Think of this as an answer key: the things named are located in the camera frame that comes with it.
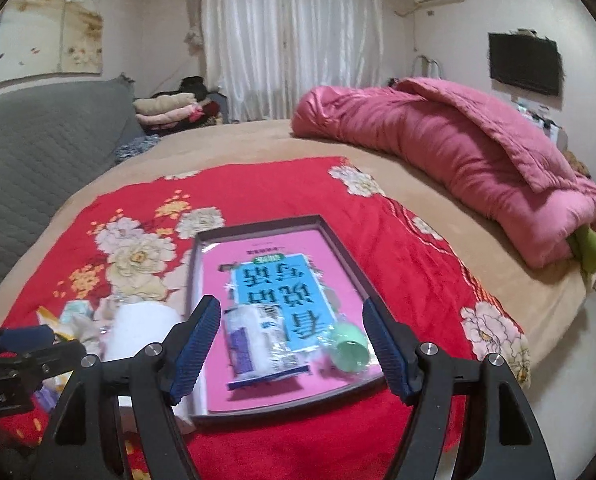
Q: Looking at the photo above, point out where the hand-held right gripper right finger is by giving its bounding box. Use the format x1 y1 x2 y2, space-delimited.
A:
362 297 558 480

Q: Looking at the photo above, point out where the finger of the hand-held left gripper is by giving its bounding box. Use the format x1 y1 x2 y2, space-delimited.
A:
0 325 59 356

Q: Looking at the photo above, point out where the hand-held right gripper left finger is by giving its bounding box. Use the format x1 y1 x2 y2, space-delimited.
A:
30 295 223 480

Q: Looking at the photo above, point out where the clear cotton pad packet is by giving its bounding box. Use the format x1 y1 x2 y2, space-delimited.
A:
223 305 311 391

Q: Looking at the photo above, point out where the dark rectangular tray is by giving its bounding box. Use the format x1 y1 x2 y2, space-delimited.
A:
185 215 393 423

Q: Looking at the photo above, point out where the mint green soft cup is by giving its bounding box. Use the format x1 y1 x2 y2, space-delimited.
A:
328 322 371 373

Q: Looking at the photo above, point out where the small printed tissue packet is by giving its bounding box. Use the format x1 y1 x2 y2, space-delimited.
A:
38 300 114 356

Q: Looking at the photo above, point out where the white cloth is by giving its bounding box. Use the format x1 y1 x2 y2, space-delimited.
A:
100 300 189 421

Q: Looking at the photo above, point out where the pink and blue book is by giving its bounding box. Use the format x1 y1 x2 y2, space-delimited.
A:
200 227 383 411

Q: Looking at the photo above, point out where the tan bed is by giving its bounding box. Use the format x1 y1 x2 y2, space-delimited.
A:
0 117 593 391

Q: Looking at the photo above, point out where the red floral blanket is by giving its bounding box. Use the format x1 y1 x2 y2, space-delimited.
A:
0 155 533 480

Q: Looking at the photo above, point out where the grey quilted headboard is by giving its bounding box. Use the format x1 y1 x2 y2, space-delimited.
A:
0 77 146 311

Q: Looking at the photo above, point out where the pink quilt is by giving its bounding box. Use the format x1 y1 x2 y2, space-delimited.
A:
290 77 596 268

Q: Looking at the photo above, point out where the blue grey patterned cloth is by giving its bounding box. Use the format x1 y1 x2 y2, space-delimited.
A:
115 135 163 163

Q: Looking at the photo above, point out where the green cloth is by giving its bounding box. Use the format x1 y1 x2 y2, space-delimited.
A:
568 225 596 286

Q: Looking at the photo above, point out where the pile of folded clothes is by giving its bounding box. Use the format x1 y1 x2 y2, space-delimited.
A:
133 76 223 133

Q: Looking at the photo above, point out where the cluttered white side table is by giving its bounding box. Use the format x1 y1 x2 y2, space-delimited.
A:
515 100 563 148

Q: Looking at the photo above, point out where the metal rack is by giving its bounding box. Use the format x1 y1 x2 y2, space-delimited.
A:
410 55 446 81

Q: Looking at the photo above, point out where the white curtain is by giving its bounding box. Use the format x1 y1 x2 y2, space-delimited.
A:
200 0 383 123

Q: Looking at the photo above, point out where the floral wall painting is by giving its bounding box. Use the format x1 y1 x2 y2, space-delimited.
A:
0 0 104 88

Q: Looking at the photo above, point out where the black wall television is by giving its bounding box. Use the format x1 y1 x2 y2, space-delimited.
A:
488 31 562 97

